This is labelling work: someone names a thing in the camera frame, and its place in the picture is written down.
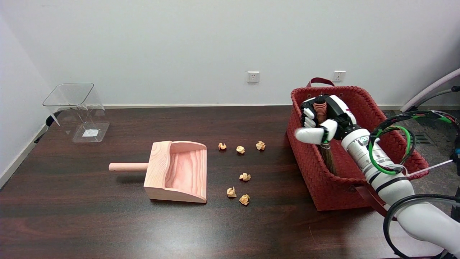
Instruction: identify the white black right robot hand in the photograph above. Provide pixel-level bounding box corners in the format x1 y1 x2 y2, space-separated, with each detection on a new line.
295 94 360 145

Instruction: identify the small broom with pink handle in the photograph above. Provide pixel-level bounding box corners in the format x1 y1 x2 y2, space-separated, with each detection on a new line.
313 96 337 177

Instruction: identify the red woven basket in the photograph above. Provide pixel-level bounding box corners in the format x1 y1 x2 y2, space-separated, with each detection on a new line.
286 77 429 222

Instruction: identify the floor vent grille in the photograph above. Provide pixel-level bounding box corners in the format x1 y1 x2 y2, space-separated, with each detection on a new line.
409 133 429 145

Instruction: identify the pale pink pipe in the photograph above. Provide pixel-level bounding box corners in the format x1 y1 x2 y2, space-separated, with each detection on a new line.
400 68 460 113

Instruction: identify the wooden dustpan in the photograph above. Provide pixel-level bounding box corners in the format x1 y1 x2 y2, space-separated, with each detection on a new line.
109 141 208 204

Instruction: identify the clear plastic bin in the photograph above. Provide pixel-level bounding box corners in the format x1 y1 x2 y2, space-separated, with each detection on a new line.
42 83 110 144

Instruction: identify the green cable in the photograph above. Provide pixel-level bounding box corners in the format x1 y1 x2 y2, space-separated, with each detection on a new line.
368 126 413 176

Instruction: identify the braided black cable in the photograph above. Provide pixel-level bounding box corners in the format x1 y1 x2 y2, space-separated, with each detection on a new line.
368 110 460 164

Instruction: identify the smooth black cable loop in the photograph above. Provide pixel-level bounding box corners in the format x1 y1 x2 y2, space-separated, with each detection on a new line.
382 194 460 259

